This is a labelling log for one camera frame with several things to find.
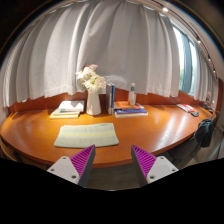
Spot dark jacket on chair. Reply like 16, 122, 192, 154
194, 119, 213, 148

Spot light green folded towel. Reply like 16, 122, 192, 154
54, 123, 119, 148

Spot grey white curtain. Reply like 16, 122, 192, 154
0, 0, 219, 108

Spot orange flat book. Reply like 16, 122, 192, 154
114, 101, 143, 110

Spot grey office chair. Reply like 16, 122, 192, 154
167, 114, 217, 166

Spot red white magazine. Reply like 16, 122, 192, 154
177, 104, 195, 113

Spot blue stacked book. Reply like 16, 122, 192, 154
115, 109, 148, 118

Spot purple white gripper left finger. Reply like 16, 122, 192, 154
48, 145, 96, 187

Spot white ceramic vase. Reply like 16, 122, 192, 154
86, 90, 101, 116

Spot small dark desk object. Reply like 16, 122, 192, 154
191, 112, 199, 117

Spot white flower bouquet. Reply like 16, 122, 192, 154
76, 64, 106, 92

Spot yellow flat book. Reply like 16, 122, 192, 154
49, 112, 80, 119

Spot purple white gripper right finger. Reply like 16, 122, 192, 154
131, 145, 178, 186

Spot white open book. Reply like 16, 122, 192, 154
54, 101, 84, 115

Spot upright dark books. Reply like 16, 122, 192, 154
106, 83, 115, 115

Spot clear plastic water bottle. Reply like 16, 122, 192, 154
128, 83, 136, 106

